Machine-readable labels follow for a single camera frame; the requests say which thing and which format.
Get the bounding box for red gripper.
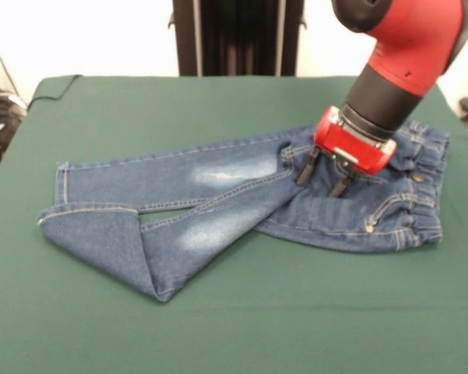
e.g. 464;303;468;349
294;104;399;200

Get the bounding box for blue denim jeans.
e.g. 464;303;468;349
37;119;452;304

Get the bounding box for dark green table cloth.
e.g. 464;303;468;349
0;74;468;374

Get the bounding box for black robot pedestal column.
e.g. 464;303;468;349
167;0;308;78

